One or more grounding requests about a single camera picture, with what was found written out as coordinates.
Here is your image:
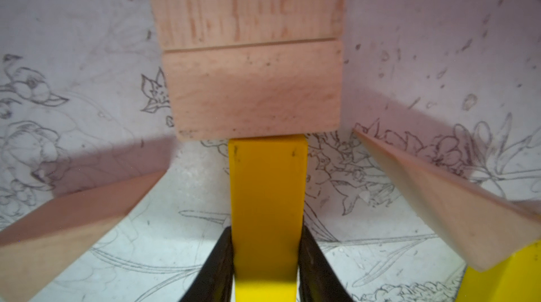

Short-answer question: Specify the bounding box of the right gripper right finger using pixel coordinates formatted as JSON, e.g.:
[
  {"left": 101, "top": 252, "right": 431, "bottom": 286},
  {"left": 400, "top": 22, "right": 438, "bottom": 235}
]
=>
[{"left": 298, "top": 225, "right": 353, "bottom": 302}]

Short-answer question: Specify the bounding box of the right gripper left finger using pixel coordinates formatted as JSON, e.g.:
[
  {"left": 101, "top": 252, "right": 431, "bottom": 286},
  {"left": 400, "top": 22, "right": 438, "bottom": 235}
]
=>
[{"left": 180, "top": 227, "right": 234, "bottom": 302}]

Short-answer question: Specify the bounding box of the yellow bar block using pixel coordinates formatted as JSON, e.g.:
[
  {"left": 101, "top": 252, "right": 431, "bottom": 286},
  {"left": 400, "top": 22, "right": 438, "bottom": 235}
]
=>
[
  {"left": 455, "top": 241, "right": 540, "bottom": 302},
  {"left": 228, "top": 135, "right": 308, "bottom": 301}
]

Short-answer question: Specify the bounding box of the natural wood triangle block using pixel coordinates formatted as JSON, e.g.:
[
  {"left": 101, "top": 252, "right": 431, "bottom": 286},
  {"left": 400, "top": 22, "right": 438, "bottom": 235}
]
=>
[
  {"left": 354, "top": 130, "right": 540, "bottom": 272},
  {"left": 1, "top": 171, "right": 165, "bottom": 301}
]

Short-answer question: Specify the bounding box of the square natural wood block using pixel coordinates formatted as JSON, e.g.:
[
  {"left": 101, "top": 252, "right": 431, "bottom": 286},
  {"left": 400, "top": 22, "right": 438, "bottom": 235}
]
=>
[{"left": 150, "top": 0, "right": 345, "bottom": 141}]

